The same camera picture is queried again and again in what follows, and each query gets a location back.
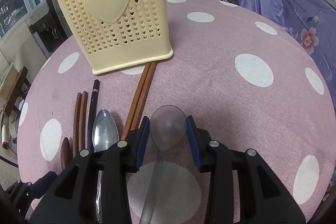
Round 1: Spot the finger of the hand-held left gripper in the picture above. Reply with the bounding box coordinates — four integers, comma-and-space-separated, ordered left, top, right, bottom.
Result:
5, 171, 59, 218

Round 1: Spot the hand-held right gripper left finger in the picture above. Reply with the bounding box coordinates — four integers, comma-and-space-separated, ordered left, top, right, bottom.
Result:
31, 116, 151, 224

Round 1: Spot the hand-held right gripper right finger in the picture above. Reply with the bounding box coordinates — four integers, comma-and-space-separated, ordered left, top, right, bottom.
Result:
185, 115, 307, 224

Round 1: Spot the translucent grey plastic spoon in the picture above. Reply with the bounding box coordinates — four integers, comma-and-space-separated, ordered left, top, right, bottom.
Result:
139, 105, 188, 224

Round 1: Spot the metal spoon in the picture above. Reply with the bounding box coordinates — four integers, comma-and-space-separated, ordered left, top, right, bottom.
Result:
92, 109, 119, 223

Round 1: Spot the brown wooden spoon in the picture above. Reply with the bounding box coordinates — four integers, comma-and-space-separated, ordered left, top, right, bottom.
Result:
60, 137, 73, 171

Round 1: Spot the reddish brown wooden chopstick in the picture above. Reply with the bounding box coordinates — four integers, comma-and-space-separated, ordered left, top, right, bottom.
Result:
129, 63, 158, 132
120, 63, 153, 141

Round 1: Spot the black chopstick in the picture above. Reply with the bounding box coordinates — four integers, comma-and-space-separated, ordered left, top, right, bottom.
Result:
87, 79, 101, 152

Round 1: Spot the dark brown wooden chopstick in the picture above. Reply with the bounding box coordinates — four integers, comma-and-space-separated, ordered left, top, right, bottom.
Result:
72, 92, 82, 159
78, 91, 88, 152

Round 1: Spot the cream perforated utensil holder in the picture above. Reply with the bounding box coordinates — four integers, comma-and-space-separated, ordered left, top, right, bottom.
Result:
52, 0, 174, 75

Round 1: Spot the pink polka dot tablecloth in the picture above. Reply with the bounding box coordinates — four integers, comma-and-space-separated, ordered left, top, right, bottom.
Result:
17, 0, 332, 224

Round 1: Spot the small wooden stool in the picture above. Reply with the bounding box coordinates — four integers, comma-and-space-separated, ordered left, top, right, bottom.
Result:
1, 67, 32, 115

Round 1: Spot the grey water dispenser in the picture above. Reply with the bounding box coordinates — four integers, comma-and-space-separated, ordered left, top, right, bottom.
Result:
28, 0, 72, 55

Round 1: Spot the purple floral cloth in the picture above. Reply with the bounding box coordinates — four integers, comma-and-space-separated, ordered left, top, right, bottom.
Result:
225, 0, 336, 106

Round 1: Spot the white handle with brown tip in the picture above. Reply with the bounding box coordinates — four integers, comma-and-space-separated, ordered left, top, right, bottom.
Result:
1, 124, 11, 149

